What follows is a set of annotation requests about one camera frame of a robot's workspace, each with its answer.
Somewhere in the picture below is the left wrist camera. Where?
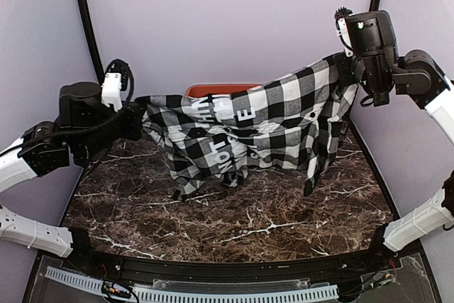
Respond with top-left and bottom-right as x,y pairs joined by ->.
101,59 -> 135,113

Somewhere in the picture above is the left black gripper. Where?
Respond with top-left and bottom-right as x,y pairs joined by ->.
74,99 -> 146,161

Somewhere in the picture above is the black front rail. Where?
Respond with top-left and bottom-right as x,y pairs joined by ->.
62,250 -> 401,284

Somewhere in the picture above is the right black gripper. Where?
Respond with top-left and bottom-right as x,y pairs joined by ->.
333,49 -> 396,95

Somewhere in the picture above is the black white plaid shirt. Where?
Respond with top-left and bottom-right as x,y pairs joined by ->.
137,53 -> 358,200

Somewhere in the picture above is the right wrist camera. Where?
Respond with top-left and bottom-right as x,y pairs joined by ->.
334,7 -> 398,60

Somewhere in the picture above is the orange plastic basin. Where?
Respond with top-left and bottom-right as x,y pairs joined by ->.
186,84 -> 258,98

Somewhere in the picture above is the white slotted cable duct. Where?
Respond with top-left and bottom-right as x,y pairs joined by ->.
45,266 -> 339,302

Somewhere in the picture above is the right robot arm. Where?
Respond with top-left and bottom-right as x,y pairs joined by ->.
333,48 -> 453,270

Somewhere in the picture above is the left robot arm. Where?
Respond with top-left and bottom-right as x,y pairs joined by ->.
1,82 -> 144,272

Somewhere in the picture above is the left black frame post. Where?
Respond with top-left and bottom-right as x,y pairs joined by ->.
77,0 -> 104,84

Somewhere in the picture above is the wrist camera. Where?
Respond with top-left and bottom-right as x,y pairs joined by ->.
334,7 -> 398,60
101,59 -> 135,113

